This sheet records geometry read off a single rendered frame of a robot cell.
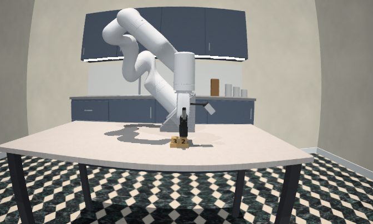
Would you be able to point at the tan calendar cube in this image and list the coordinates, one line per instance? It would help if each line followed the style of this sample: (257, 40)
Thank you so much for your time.
(175, 140)
(183, 140)

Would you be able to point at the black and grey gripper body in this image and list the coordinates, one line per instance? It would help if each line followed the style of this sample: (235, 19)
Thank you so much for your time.
(183, 101)

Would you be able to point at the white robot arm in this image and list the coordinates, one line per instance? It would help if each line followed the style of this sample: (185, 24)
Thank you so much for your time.
(181, 63)

